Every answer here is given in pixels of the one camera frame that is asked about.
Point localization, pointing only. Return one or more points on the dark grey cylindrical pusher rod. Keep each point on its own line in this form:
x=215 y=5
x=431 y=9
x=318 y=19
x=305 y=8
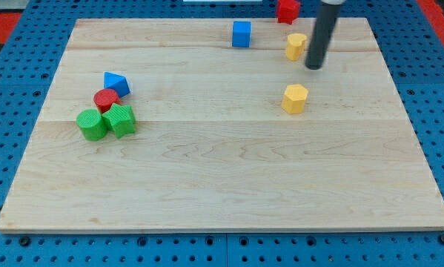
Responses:
x=323 y=28

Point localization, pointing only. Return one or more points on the blue cube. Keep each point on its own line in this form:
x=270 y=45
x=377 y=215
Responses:
x=241 y=34

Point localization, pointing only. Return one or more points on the light wooden board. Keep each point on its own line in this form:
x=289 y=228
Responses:
x=213 y=151

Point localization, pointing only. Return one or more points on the yellow hexagon block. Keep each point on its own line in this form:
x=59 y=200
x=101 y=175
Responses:
x=294 y=99

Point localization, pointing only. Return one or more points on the yellow heart block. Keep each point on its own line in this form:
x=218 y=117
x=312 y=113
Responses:
x=295 y=46

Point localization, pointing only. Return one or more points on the red cylinder block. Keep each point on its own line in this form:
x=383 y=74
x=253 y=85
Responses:
x=105 y=98

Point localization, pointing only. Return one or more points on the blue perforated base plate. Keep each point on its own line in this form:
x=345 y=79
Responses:
x=413 y=53

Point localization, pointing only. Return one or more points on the blue triangular prism block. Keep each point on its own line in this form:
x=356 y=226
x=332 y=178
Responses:
x=116 y=82

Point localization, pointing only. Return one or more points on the green cylinder block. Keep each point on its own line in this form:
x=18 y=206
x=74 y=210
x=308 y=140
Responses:
x=91 y=125

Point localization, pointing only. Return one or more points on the green star block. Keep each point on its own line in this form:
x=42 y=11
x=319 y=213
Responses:
x=120 y=119

